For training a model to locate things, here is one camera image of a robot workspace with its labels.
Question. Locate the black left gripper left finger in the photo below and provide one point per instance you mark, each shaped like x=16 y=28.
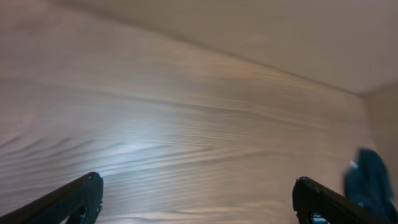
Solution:
x=78 y=202

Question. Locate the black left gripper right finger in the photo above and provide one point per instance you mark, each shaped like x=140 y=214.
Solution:
x=315 y=203

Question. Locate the black t-shirt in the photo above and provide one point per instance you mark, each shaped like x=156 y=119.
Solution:
x=367 y=184

